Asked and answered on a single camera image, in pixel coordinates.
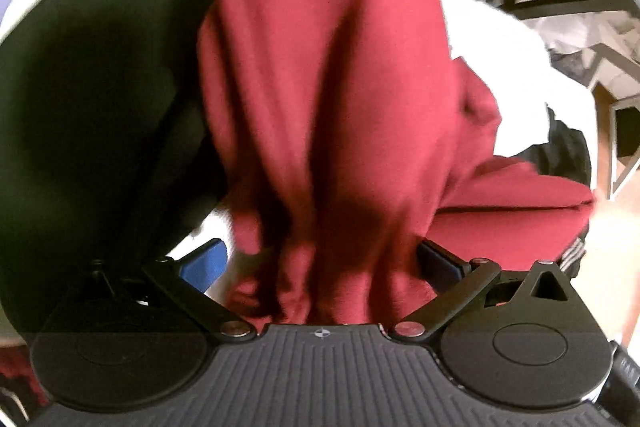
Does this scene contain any black garment with white stripes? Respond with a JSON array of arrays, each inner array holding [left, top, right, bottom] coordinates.
[[557, 234, 591, 280]]

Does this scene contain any wooden frame furniture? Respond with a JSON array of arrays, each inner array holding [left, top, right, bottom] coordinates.
[[592, 79, 640, 200]]

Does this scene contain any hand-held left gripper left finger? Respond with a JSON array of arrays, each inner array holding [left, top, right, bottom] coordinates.
[[75, 238, 256, 340]]

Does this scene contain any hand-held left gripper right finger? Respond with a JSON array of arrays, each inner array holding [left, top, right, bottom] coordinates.
[[391, 241, 581, 343]]

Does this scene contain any red sweater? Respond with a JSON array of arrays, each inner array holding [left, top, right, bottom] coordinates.
[[197, 0, 596, 325]]

